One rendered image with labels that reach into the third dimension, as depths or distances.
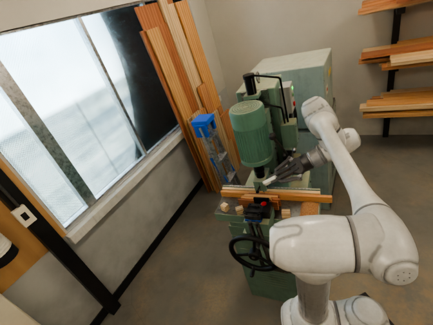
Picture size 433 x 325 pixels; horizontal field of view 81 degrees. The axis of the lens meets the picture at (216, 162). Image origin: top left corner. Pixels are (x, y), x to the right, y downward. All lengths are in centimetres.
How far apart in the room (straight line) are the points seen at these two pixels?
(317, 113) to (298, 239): 56
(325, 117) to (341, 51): 248
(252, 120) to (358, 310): 86
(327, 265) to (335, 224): 9
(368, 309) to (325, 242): 59
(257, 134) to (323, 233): 72
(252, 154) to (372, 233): 78
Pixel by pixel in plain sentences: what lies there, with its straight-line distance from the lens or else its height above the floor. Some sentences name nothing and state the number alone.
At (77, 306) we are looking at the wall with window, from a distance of 251.
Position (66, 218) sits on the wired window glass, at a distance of 229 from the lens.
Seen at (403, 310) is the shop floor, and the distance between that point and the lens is 227.
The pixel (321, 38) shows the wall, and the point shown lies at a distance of 347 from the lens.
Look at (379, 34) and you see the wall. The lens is 345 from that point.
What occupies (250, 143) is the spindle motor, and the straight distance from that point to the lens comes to 127.
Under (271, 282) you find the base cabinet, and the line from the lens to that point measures 202.
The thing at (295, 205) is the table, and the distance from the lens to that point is 153.
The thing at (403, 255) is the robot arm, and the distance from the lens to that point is 66.
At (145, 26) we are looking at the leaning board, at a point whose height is 194.
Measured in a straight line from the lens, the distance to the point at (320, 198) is 152.
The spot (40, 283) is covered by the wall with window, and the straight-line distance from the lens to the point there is 226.
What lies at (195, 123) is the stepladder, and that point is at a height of 115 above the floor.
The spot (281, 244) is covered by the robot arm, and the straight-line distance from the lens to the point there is 66.
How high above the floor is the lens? 197
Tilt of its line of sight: 31 degrees down
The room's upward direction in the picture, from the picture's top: 18 degrees counter-clockwise
